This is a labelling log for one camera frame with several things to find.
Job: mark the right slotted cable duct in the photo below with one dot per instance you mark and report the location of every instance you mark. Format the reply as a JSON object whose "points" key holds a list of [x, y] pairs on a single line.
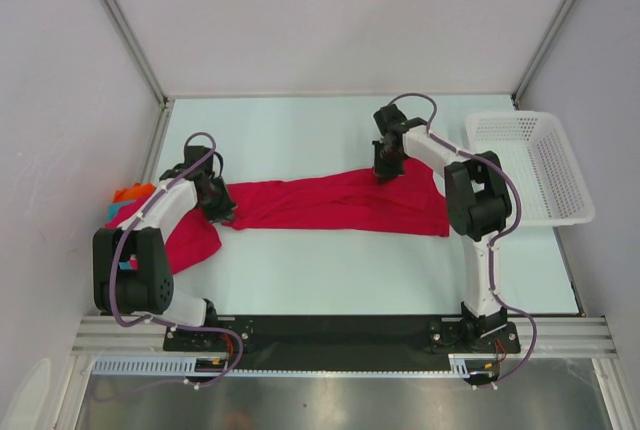
{"points": [[467, 365]]}

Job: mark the orange t shirt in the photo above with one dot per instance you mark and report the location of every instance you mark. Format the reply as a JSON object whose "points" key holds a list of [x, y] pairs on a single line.
{"points": [[134, 192]]}

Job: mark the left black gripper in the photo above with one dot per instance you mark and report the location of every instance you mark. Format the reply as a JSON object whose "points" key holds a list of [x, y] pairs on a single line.
{"points": [[217, 214]]}

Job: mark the red t shirt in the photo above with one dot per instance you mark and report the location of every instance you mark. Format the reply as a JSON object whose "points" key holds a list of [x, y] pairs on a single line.
{"points": [[192, 241], [354, 200]]}

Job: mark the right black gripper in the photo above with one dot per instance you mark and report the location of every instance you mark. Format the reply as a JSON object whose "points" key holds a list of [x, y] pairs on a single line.
{"points": [[383, 172]]}

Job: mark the white perforated plastic basket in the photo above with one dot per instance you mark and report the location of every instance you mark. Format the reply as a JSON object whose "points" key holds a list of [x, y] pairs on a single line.
{"points": [[536, 154]]}

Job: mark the left slotted cable duct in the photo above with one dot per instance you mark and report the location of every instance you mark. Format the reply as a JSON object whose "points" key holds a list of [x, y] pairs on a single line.
{"points": [[159, 366]]}

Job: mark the folded red t shirt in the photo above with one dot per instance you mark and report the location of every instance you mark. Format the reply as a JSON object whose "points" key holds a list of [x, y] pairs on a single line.
{"points": [[192, 241]]}

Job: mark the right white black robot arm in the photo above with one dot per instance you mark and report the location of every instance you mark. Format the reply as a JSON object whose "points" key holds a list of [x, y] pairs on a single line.
{"points": [[477, 202]]}

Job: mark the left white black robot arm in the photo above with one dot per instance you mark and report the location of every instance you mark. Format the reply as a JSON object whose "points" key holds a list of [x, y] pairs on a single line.
{"points": [[137, 255]]}

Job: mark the aluminium frame rail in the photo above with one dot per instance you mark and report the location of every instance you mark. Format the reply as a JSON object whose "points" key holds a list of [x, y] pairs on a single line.
{"points": [[573, 337]]}

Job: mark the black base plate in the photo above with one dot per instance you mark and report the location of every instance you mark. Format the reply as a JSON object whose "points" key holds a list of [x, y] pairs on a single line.
{"points": [[359, 343]]}

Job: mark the slotted cable duct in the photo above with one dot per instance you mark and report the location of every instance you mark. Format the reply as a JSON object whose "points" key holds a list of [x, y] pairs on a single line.
{"points": [[159, 366], [467, 365]]}

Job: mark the teal t shirt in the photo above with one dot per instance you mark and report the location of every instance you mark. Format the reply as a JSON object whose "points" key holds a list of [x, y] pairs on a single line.
{"points": [[114, 208]]}

